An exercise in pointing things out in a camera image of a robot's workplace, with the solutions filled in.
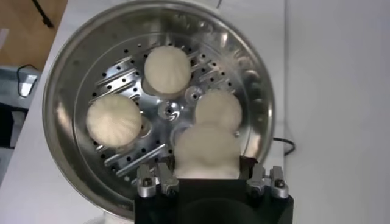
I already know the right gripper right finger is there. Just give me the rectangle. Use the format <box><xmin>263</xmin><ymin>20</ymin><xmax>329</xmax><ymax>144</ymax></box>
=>
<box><xmin>239</xmin><ymin>155</ymin><xmax>290</xmax><ymax>200</ymax></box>

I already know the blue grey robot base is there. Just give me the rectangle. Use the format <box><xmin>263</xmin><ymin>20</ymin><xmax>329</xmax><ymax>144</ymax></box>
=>
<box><xmin>0</xmin><ymin>65</ymin><xmax>42</xmax><ymax>110</ymax></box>

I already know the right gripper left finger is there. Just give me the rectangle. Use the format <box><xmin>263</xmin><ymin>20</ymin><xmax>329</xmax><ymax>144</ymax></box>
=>
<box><xmin>136</xmin><ymin>163</ymin><xmax>181</xmax><ymax>199</ymax></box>

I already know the black looped cable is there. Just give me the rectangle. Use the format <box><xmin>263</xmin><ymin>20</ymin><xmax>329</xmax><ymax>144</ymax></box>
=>
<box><xmin>16</xmin><ymin>63</ymin><xmax>39</xmax><ymax>99</ymax></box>

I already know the black pot power cord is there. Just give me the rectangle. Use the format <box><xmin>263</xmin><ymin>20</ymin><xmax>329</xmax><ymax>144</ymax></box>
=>
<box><xmin>272</xmin><ymin>136</ymin><xmax>296</xmax><ymax>157</ymax></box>

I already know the black floor cable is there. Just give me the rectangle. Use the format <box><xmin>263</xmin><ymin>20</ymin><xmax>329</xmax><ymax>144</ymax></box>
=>
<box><xmin>30</xmin><ymin>0</ymin><xmax>55</xmax><ymax>29</ymax></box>

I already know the stainless steel steamer basket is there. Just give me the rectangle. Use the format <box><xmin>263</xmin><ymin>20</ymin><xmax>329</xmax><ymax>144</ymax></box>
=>
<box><xmin>42</xmin><ymin>0</ymin><xmax>276</xmax><ymax>224</ymax></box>

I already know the white steamed baozi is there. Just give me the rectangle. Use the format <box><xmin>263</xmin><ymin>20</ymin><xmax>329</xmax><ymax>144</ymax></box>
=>
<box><xmin>173</xmin><ymin>123</ymin><xmax>243</xmax><ymax>180</ymax></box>
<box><xmin>194</xmin><ymin>90</ymin><xmax>244</xmax><ymax>133</ymax></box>
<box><xmin>85</xmin><ymin>94</ymin><xmax>143</xmax><ymax>150</ymax></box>
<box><xmin>143</xmin><ymin>45</ymin><xmax>193</xmax><ymax>96</ymax></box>

